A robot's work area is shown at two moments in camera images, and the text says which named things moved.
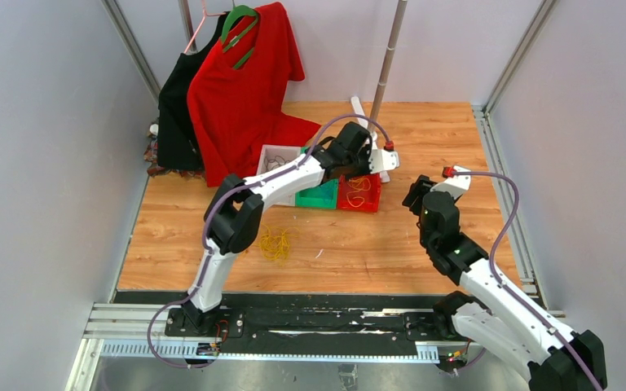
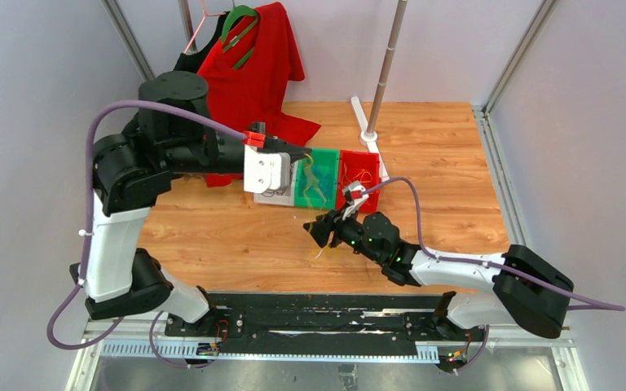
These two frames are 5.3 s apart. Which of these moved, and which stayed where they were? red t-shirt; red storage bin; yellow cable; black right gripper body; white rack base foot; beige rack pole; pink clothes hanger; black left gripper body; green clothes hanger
Moved: black left gripper body; yellow cable; black right gripper body
Stayed: white rack base foot; red storage bin; green clothes hanger; pink clothes hanger; red t-shirt; beige rack pole
